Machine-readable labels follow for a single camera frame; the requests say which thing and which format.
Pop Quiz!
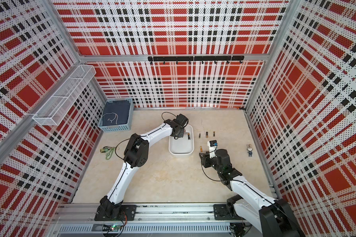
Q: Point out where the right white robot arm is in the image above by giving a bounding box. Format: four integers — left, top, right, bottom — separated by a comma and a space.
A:
199, 149, 305, 237

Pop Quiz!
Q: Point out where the light blue perforated basket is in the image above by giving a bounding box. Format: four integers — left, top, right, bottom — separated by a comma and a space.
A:
98, 98, 134, 132

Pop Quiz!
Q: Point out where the folded navy blue cloth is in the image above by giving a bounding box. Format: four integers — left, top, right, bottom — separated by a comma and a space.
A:
102, 100, 130, 126

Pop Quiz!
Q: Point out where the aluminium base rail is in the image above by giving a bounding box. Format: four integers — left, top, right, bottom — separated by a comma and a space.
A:
48, 202, 260, 237

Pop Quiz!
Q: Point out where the white oval storage tray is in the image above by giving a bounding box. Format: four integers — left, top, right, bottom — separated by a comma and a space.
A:
169, 124, 195, 158

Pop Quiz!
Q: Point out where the green keychain with rings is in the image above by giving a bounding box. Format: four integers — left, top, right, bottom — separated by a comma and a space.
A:
100, 146, 118, 160

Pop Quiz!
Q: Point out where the small toy figure keychain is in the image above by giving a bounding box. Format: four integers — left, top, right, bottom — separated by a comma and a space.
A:
247, 144, 253, 157

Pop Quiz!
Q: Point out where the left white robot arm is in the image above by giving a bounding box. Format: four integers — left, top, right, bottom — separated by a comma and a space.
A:
95, 119, 188, 221

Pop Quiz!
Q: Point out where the green circuit board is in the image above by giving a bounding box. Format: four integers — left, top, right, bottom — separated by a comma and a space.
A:
102, 224, 123, 233

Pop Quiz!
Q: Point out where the black wall hook rail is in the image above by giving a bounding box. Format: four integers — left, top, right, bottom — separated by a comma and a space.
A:
147, 55, 245, 63

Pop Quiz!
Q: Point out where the white wire mesh shelf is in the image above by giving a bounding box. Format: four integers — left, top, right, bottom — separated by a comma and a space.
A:
33, 64, 96, 126

